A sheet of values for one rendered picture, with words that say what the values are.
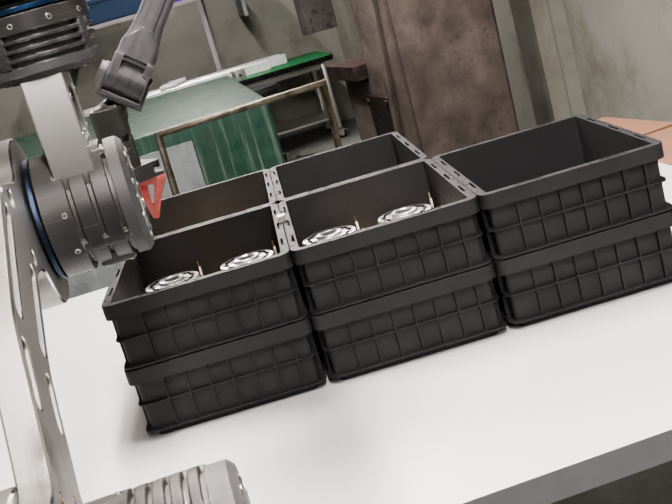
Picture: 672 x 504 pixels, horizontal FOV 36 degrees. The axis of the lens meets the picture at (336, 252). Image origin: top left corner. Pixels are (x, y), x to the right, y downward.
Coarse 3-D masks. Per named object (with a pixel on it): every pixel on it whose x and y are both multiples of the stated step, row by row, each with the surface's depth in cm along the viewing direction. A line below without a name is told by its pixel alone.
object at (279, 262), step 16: (256, 208) 197; (272, 208) 193; (208, 224) 196; (160, 240) 196; (272, 256) 160; (288, 256) 160; (224, 272) 159; (240, 272) 159; (256, 272) 159; (272, 272) 159; (112, 288) 168; (176, 288) 158; (192, 288) 159; (208, 288) 159; (112, 304) 158; (128, 304) 158; (144, 304) 159; (160, 304) 159; (112, 320) 159
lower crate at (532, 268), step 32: (640, 224) 164; (544, 256) 163; (576, 256) 165; (608, 256) 166; (640, 256) 165; (512, 288) 165; (544, 288) 166; (576, 288) 166; (608, 288) 167; (640, 288) 168; (512, 320) 167
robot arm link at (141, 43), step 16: (144, 0) 168; (160, 0) 168; (144, 16) 168; (160, 16) 169; (128, 32) 168; (144, 32) 168; (160, 32) 169; (128, 48) 168; (144, 48) 168; (112, 64) 168; (128, 64) 169; (144, 64) 171; (112, 80) 168; (128, 80) 168; (144, 80) 169; (128, 96) 170
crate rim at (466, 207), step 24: (432, 168) 189; (312, 192) 197; (288, 216) 183; (408, 216) 160; (432, 216) 160; (456, 216) 160; (288, 240) 167; (336, 240) 159; (360, 240) 160; (384, 240) 160
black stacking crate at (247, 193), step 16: (256, 176) 235; (208, 192) 235; (224, 192) 235; (240, 192) 235; (256, 192) 236; (160, 208) 234; (176, 208) 235; (192, 208) 235; (208, 208) 236; (224, 208) 236; (240, 208) 236; (160, 224) 235; (176, 224) 236; (192, 224) 236
